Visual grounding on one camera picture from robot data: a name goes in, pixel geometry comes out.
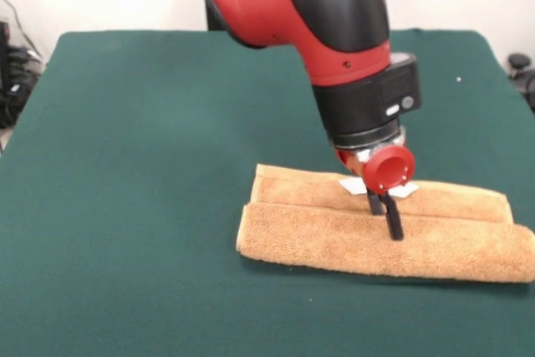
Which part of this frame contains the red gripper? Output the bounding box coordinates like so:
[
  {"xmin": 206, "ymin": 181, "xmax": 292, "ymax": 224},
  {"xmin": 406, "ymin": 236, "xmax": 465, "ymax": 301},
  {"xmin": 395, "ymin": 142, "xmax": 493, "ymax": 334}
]
[{"xmin": 335, "ymin": 142, "xmax": 416, "ymax": 242}]

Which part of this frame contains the tan terry towel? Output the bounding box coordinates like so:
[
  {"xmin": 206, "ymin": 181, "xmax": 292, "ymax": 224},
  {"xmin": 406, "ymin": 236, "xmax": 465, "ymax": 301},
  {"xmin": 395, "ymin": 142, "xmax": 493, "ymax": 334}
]
[{"xmin": 236, "ymin": 163, "xmax": 535, "ymax": 285}]

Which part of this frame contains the dark grey stand base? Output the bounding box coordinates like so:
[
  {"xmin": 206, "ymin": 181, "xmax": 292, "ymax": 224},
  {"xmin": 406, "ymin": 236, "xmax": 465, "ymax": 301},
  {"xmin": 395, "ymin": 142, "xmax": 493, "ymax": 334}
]
[
  {"xmin": 507, "ymin": 52, "xmax": 535, "ymax": 115},
  {"xmin": 0, "ymin": 20, "xmax": 45, "ymax": 130}
]

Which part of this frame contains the dark green table cloth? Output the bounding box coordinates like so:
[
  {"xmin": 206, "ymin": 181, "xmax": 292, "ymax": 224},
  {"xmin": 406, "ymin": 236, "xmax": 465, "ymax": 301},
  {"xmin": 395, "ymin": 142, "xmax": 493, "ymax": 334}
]
[{"xmin": 0, "ymin": 29, "xmax": 535, "ymax": 357}]

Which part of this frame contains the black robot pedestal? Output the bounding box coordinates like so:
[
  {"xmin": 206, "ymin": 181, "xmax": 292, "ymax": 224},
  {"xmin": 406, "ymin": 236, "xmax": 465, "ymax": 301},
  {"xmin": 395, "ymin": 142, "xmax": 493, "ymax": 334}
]
[{"xmin": 204, "ymin": 0, "xmax": 231, "ymax": 33}]

